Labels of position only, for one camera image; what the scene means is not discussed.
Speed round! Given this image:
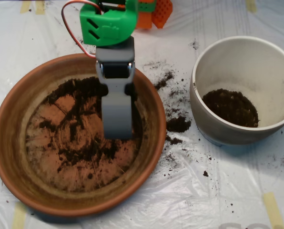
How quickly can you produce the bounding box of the red white servo cable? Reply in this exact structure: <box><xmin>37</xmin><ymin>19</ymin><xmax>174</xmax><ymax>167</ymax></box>
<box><xmin>61</xmin><ymin>0</ymin><xmax>102</xmax><ymax>58</ymax></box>

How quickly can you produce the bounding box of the terracotta clay bowl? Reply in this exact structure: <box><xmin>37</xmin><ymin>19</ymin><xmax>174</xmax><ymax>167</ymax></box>
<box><xmin>0</xmin><ymin>52</ymin><xmax>167</xmax><ymax>218</ymax></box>

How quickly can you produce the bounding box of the dark soil pile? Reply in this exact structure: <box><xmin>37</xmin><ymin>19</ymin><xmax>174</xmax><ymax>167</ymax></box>
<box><xmin>38</xmin><ymin>76</ymin><xmax>142</xmax><ymax>174</ymax></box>

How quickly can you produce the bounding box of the large spilled soil clump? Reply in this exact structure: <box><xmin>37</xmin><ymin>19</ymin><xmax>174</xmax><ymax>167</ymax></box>
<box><xmin>165</xmin><ymin>116</ymin><xmax>192</xmax><ymax>133</ymax></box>

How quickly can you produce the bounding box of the clear plastic cover sheet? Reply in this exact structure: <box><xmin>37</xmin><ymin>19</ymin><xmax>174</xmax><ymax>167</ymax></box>
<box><xmin>0</xmin><ymin>0</ymin><xmax>284</xmax><ymax>229</ymax></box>

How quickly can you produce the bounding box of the flat spilled soil clump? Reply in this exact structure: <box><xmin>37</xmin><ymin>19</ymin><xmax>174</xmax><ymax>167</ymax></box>
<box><xmin>165</xmin><ymin>135</ymin><xmax>183</xmax><ymax>146</ymax></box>

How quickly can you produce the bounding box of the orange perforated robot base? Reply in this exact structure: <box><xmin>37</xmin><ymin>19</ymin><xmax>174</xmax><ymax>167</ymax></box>
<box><xmin>136</xmin><ymin>0</ymin><xmax>173</xmax><ymax>30</ymax></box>

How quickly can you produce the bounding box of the white ceramic pot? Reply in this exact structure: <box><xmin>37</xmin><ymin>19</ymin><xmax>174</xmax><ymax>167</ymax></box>
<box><xmin>190</xmin><ymin>35</ymin><xmax>284</xmax><ymax>146</ymax></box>

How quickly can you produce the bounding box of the dark soil heap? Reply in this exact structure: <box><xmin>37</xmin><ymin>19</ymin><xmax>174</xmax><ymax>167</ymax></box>
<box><xmin>202</xmin><ymin>89</ymin><xmax>259</xmax><ymax>128</ymax></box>

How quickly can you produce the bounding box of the elongated spilled soil clump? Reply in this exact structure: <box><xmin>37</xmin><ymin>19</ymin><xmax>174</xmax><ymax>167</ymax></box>
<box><xmin>155</xmin><ymin>71</ymin><xmax>175</xmax><ymax>90</ymax></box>

